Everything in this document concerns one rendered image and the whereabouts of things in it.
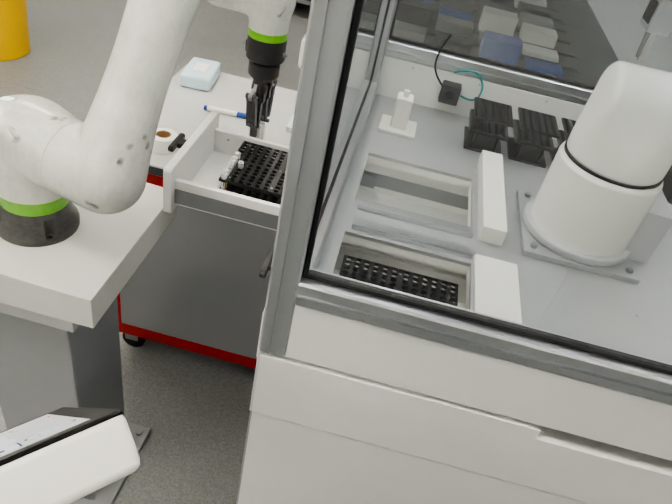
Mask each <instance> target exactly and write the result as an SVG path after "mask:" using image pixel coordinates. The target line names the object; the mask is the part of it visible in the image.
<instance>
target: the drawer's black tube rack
mask: <svg viewBox="0 0 672 504"><path fill-rule="evenodd" d="M254 146H256V147H254ZM262 148H263V149H262ZM270 150H271V151H270ZM287 158H288V152H286V151H282V150H278V149H274V148H270V147H266V146H263V145H259V144H255V143H251V145H249V148H248V149H247V151H246V152H245V154H244V156H243V157H242V159H241V160H239V161H243V162H244V167H243V169H240V168H238V165H237V166H236V168H235V169H234V171H233V173H232V174H231V176H229V177H228V178H229V179H228V180H227V187H226V191H230V192H233V193H237V194H241V195H245V196H249V197H252V198H256V199H260V200H264V201H268V202H272V203H275V204H279V205H281V198H282V192H283V185H284V178H285V172H286V165H287ZM238 171H240V172H238ZM237 174H238V175H237Z"/></svg>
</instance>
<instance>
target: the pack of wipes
mask: <svg viewBox="0 0 672 504"><path fill-rule="evenodd" d="M220 73H221V63H220V62H216V61H212V60H207V59H202V58H198V57H193V58H192V59H191V61H190V62H189V63H188V64H187V66H186V67H185V68H184V70H183V71H182V72H181V73H180V85H181V86H183V87H188V88H192V89H197V90H202V91H209V90H210V89H211V87H212V86H213V84H214V83H215V81H216V80H217V78H218V77H219V75H220Z"/></svg>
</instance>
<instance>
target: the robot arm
mask: <svg viewBox="0 0 672 504"><path fill-rule="evenodd" d="M201 1H202V0H127V4H126V7H125V11H124V14H123V18H122V21H121V25H120V28H119V31H118V34H117V38H116V41H115V44H114V47H113V50H112V53H111V56H110V59H109V61H108V64H107V67H106V70H105V72H104V75H103V78H102V80H101V83H100V86H99V88H98V91H97V93H96V96H95V98H94V100H93V103H92V105H91V107H90V110H89V112H88V114H87V116H86V119H85V121H84V122H82V121H81V120H79V119H77V118H76V117H75V116H74V115H72V114H71V113H70V112H68V111H67V110H66V109H64V108H63V107H61V106H60V105H58V104H56V103H55V102H53V101H51V100H49V99H46V98H43V97H40V96H35V95H26V94H19V95H10V96H5V97H2V98H0V237H1V238H2V239H3V240H5V241H7V242H9V243H11V244H14V245H18V246H23V247H44V246H50V245H54V244H57V243H60V242H62V241H64V240H66V239H68V238H70V237H71V236H72V235H73V234H74V233H75V232H76V231H77V229H78V228H79V225H80V214H79V211H78V209H77V207H76V206H75V205H74V204H73V203H75V204H77V205H79V206H81V207H83V208H85V209H87V210H89V211H91V212H94V213H98V214H116V213H119V212H122V211H125V210H127V209H128V208H130V207H131V206H133V205H134V204H135V203H136V202H137V201H138V200H139V199H140V197H141V195H142V194H143V192H144V189H145V186H146V181H147V175H148V170H149V165H150V160H151V155H152V150H153V145H154V140H155V136H156V132H157V128H158V124H159V120H160V116H161V113H162V109H163V105H164V102H165V98H166V95H167V92H168V88H169V85H170V82H171V79H172V76H173V73H174V70H175V67H176V64H177V61H178V58H179V55H180V53H181V50H182V47H183V45H184V42H185V39H186V37H187V34H188V32H189V29H190V27H191V24H192V22H193V19H194V17H195V14H196V12H197V10H198V7H199V5H200V3H201ZM207 1H208V2H209V3H211V4H212V5H215V6H218V7H222V8H226V9H230V10H234V11H238V12H240V13H243V14H245V15H247V16H248V18H249V24H248V35H247V39H246V40H242V44H245V45H246V46H245V51H246V57H247V58H248V59H249V64H248V73H249V75H250V76H251V77H252V78H253V81H252V85H251V89H252V90H251V92H250V93H248V92H246V94H245V97H246V126H248V127H249V136H251V137H254V138H258V139H262V140H264V134H265V126H266V123H265V122H267V123H269V121H270V119H267V117H270V114H271V108H272V103H273V97H274V92H275V87H276V84H277V78H278V77H279V71H280V64H282V63H283V62H284V60H285V58H286V57H287V56H288V55H287V54H285V53H286V46H287V38H288V31H289V25H290V21H291V18H292V14H293V12H294V9H295V6H296V0H207ZM72 202H73V203H72Z"/></svg>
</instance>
